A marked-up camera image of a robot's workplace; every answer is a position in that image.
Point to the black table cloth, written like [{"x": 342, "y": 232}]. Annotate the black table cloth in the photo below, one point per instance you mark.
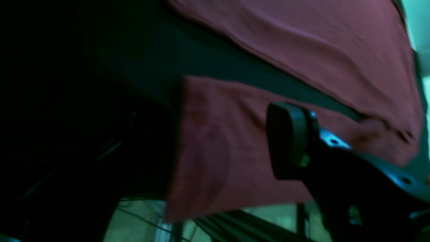
[{"x": 91, "y": 95}]

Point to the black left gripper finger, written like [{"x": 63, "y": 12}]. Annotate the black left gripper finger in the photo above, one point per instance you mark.
[{"x": 361, "y": 198}]

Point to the red long-sleeve shirt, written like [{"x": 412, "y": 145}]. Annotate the red long-sleeve shirt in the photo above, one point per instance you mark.
[{"x": 235, "y": 137}]

